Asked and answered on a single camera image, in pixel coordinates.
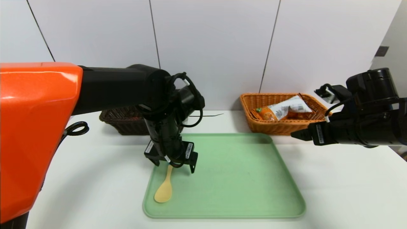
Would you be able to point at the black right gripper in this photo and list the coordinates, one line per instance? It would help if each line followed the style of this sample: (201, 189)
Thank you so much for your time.
(319, 134)

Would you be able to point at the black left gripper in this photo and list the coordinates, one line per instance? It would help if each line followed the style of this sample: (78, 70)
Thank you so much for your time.
(182, 152)

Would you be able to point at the orange and silver snack bag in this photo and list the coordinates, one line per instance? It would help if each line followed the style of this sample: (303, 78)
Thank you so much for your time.
(283, 109)

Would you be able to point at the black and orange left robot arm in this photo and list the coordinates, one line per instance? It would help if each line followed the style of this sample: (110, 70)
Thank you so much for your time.
(111, 86)

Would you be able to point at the orange wicker basket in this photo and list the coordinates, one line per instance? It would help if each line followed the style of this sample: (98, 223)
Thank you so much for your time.
(279, 125)

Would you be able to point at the dark brown wicker basket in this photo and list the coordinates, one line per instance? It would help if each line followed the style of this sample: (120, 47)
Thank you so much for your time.
(124, 122)

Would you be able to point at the light green plastic tray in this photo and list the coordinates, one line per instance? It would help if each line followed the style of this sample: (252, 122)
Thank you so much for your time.
(238, 184)

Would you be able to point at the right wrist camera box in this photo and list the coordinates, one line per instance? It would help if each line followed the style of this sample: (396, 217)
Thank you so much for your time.
(330, 93)

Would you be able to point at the dark wall plate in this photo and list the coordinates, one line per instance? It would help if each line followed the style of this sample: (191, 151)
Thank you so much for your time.
(381, 51)

